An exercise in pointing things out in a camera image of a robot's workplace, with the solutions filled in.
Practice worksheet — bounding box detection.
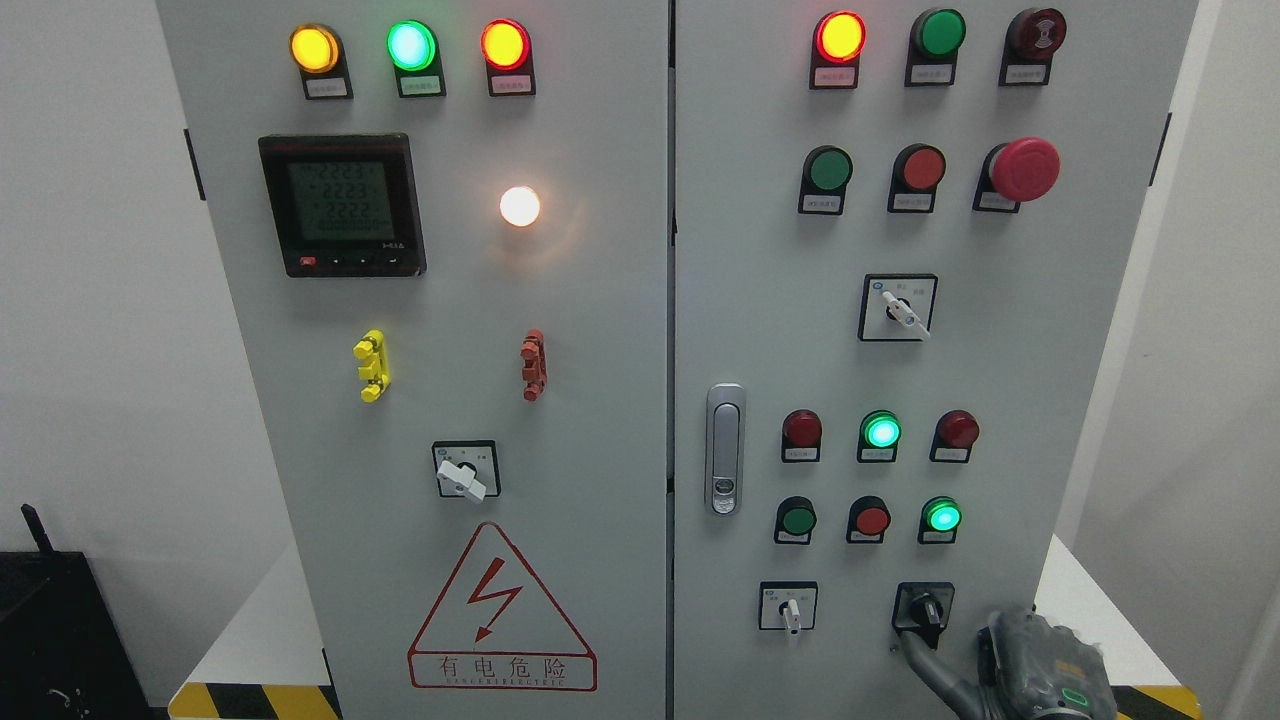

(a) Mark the silver door lock handle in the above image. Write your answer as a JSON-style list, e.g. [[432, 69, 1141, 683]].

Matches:
[[704, 383, 746, 516]]

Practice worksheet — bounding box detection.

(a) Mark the white selector switch upper right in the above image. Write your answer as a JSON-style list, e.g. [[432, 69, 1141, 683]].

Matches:
[[858, 274, 940, 342]]

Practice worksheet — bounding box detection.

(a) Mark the dark red buzzer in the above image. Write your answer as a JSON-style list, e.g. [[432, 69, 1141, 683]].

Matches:
[[998, 8, 1068, 87]]

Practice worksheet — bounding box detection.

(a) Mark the red push button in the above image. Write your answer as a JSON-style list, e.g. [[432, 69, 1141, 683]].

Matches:
[[886, 143, 946, 214], [845, 495, 892, 544]]

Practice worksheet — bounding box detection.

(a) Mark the green lit lamp middle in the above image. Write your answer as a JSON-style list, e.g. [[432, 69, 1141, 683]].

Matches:
[[856, 409, 901, 462]]

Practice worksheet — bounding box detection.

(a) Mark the grey left cabinet door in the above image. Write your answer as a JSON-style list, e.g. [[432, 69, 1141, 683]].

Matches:
[[157, 1, 668, 719]]

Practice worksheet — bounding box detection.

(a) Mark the black rotary knob switch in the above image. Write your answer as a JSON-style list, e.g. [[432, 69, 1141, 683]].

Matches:
[[891, 582, 955, 650]]

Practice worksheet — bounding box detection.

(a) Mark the red terminal connector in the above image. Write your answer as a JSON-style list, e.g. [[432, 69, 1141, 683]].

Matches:
[[518, 328, 548, 402]]

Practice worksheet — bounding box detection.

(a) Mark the white lit indicator lamp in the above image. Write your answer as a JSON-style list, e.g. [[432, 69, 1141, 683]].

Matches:
[[499, 184, 541, 228]]

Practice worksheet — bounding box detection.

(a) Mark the yellow terminal connector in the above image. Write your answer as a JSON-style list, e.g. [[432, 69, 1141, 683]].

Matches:
[[352, 328, 390, 404]]

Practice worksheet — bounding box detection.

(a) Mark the grey cabinet door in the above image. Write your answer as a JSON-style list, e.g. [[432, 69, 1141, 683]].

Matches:
[[673, 1, 1197, 719], [157, 1, 668, 719]]

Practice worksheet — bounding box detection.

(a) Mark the red lit indicator lamp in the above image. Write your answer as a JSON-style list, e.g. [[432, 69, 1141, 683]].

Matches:
[[480, 18, 536, 97]]

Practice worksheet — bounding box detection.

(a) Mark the red push button lower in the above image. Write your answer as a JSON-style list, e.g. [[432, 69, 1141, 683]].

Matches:
[[845, 495, 892, 544]]

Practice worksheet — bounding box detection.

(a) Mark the dark red lamp right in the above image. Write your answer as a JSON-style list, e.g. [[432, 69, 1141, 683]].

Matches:
[[931, 409, 980, 464]]

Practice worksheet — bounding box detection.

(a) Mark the black digital power meter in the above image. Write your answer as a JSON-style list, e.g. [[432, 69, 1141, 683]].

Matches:
[[259, 133, 428, 278]]

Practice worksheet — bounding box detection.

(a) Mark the green push button lower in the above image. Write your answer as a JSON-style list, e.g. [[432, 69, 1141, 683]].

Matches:
[[773, 496, 817, 544]]

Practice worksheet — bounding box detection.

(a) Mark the grey right cabinet door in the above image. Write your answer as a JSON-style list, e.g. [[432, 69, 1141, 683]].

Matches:
[[673, 1, 1197, 719]]

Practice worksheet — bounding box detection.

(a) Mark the green lamp top right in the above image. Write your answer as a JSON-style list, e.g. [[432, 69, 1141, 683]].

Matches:
[[904, 6, 966, 88]]

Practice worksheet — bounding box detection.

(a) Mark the green push button upper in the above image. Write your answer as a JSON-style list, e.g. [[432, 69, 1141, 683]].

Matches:
[[797, 145, 852, 217]]

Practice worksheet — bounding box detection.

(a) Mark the white selector switch left door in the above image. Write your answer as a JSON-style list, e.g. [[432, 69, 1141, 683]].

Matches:
[[431, 439, 502, 503]]

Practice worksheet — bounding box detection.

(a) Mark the green push button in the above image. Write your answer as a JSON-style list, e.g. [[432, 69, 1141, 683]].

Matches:
[[797, 145, 852, 217], [773, 496, 817, 544]]

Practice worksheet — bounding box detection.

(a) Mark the white selector switch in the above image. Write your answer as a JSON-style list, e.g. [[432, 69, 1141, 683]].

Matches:
[[858, 274, 940, 342], [756, 582, 819, 635]]

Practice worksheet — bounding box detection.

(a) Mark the green lit button lower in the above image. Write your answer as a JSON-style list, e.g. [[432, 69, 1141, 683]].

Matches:
[[916, 496, 963, 544]]

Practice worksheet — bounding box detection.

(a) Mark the red electrical warning sticker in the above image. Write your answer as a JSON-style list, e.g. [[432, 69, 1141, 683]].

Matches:
[[407, 521, 596, 692]]

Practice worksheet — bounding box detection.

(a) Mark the white selector switch lower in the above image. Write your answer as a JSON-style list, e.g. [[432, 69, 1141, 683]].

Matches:
[[756, 582, 819, 635]]

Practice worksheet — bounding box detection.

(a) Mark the red push button upper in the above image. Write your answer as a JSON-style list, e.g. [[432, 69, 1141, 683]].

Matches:
[[886, 143, 946, 214]]

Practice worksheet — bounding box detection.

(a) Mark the red lit lamp top right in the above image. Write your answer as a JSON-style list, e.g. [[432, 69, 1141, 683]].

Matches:
[[809, 10, 867, 90]]

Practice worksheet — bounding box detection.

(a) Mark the yellow indicator lamp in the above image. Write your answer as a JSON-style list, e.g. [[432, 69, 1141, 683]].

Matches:
[[289, 23, 355, 100]]

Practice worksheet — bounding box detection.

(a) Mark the red emergency stop button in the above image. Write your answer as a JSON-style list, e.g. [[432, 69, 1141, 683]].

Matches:
[[972, 136, 1061, 213]]

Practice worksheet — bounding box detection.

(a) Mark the black box with antenna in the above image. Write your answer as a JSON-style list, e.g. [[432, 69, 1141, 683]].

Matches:
[[1, 503, 151, 719]]

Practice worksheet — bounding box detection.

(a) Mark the green lit indicator lamp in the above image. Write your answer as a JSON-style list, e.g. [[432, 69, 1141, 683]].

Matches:
[[387, 19, 447, 97]]

